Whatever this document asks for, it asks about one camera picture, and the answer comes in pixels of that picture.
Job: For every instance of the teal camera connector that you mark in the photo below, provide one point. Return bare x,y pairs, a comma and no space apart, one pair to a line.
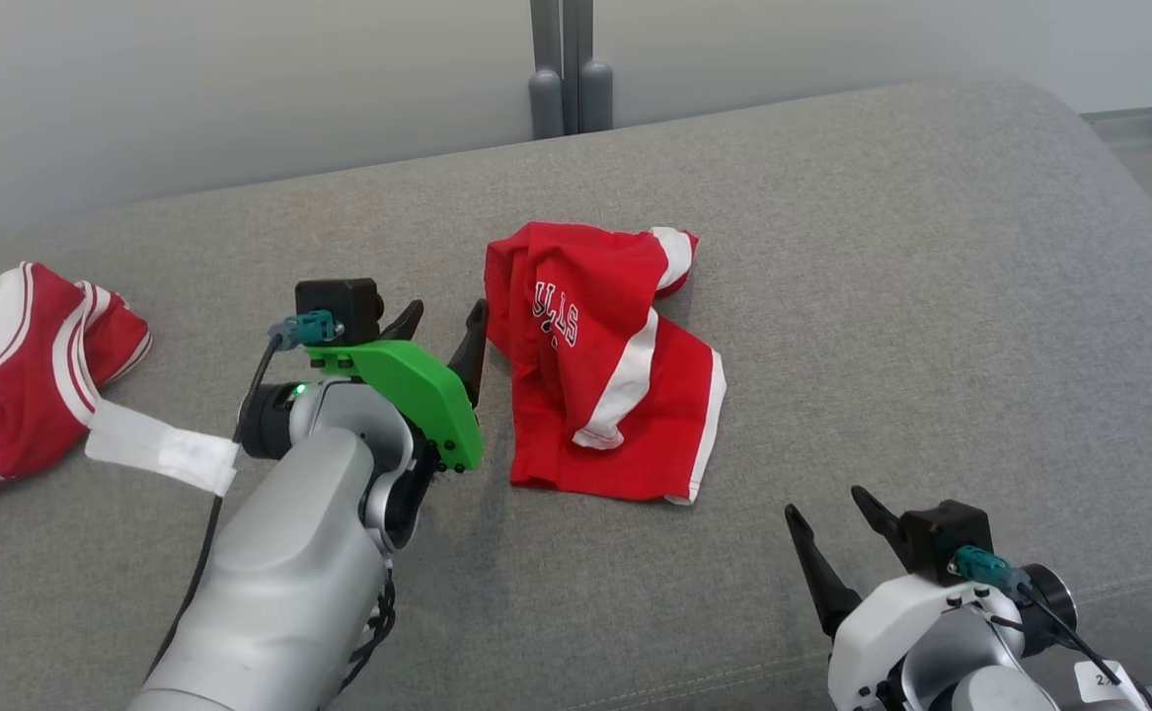
314,326
985,570

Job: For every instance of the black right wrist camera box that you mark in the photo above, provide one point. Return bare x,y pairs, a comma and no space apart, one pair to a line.
941,538

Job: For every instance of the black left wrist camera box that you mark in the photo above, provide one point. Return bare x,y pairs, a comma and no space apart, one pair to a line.
339,301

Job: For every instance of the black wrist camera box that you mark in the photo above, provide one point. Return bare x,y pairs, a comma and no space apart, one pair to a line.
339,301
941,538

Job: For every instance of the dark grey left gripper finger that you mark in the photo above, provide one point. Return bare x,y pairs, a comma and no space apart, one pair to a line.
472,355
406,321

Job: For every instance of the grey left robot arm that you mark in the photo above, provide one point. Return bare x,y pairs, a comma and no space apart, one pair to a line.
289,563

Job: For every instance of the grey double metal frame post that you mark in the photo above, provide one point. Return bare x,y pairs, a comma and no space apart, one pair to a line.
571,79

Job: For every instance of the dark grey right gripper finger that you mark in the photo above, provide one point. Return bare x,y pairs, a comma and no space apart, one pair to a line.
883,523
822,583

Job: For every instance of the teal left camera connector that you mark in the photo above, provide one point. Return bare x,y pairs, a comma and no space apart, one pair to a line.
314,326

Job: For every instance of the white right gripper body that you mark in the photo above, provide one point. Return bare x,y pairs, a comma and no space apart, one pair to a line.
891,622

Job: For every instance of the teal right camera connector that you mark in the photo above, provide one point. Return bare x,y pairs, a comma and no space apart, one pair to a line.
985,570

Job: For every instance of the red shorts with white stripe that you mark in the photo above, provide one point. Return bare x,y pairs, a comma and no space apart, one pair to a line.
635,434

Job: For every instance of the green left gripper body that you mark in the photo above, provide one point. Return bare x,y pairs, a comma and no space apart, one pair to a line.
408,385

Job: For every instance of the red and white jersey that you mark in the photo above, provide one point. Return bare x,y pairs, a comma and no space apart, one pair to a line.
33,385

